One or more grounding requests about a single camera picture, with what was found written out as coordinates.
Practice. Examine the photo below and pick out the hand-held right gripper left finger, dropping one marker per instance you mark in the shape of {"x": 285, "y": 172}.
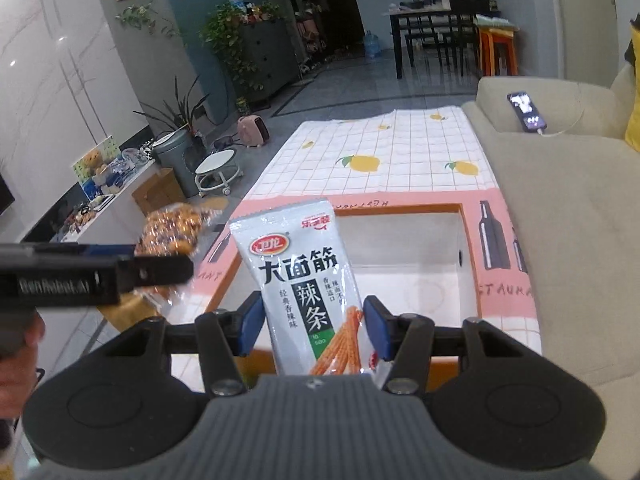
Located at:
{"x": 251, "y": 322}

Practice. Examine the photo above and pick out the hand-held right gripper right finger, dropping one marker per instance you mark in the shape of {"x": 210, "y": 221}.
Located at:
{"x": 376, "y": 327}

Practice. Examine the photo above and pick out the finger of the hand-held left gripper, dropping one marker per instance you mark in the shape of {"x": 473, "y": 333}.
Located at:
{"x": 157, "y": 271}

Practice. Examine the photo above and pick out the clear packet of orange snacks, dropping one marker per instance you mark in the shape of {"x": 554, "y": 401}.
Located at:
{"x": 170, "y": 232}

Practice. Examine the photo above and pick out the white spicy strip snack packet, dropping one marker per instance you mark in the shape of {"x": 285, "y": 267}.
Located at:
{"x": 295, "y": 270}

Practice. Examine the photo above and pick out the orange cardboard box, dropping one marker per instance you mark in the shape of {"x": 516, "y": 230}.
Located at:
{"x": 465, "y": 260}

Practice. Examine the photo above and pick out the person's left hand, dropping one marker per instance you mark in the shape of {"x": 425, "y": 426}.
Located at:
{"x": 20, "y": 385}

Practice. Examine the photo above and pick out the brown cardboard box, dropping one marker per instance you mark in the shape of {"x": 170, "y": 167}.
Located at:
{"x": 157, "y": 195}

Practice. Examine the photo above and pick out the white low cabinet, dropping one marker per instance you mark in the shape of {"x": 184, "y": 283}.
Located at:
{"x": 117, "y": 200}

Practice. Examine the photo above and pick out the grey plant pot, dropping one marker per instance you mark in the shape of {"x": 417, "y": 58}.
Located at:
{"x": 172, "y": 160}

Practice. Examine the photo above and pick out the white round rolling stool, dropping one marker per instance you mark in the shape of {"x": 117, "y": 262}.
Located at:
{"x": 216, "y": 165}

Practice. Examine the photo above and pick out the colourful picture card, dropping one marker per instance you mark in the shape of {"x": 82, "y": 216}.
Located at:
{"x": 95, "y": 160}

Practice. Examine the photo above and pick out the long-leaf potted plant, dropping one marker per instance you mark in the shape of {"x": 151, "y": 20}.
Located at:
{"x": 175, "y": 110}

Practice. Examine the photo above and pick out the pink space heater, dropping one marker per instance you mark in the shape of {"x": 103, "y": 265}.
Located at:
{"x": 254, "y": 132}

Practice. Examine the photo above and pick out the checkered lemon print tablecloth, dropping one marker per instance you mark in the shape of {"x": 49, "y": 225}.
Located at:
{"x": 390, "y": 155}

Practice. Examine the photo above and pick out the beige sofa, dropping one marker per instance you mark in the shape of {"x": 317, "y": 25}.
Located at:
{"x": 570, "y": 240}

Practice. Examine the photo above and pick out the dark grey drawer cabinet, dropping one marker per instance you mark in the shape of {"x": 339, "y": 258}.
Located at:
{"x": 272, "y": 60}

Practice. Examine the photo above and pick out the large leafy green plant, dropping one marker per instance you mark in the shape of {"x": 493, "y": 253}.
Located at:
{"x": 227, "y": 40}

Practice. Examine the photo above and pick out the hanging vine plant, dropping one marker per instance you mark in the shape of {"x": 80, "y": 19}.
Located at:
{"x": 142, "y": 17}

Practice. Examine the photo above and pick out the black smartphone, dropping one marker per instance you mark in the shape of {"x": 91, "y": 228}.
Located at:
{"x": 526, "y": 111}

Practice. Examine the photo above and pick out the shoe rack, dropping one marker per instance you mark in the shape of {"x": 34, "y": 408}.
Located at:
{"x": 310, "y": 35}

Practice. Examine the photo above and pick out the blue water jug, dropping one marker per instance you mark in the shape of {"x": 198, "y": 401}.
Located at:
{"x": 372, "y": 44}

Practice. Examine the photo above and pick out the black dining table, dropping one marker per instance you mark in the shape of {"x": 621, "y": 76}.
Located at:
{"x": 397, "y": 35}

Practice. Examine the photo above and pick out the black dining chair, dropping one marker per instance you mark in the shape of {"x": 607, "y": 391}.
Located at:
{"x": 450, "y": 40}

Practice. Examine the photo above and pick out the orange stool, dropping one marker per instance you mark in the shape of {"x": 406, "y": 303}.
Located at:
{"x": 495, "y": 47}

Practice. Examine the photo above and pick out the yellow cushion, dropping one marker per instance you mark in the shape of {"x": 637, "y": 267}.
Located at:
{"x": 634, "y": 110}

